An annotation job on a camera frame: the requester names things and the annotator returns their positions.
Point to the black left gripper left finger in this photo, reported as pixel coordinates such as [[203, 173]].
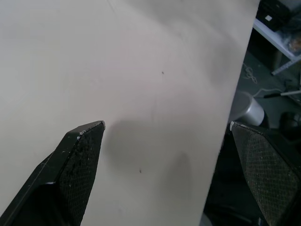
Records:
[[70, 174]]

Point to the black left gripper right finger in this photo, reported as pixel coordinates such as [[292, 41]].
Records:
[[270, 169]]

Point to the grey cylindrical canister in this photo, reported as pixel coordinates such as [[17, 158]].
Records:
[[248, 109]]

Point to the black box with label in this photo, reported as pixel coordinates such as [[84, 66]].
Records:
[[272, 13]]

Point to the white shelf frame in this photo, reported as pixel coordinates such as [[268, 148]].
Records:
[[278, 44]]

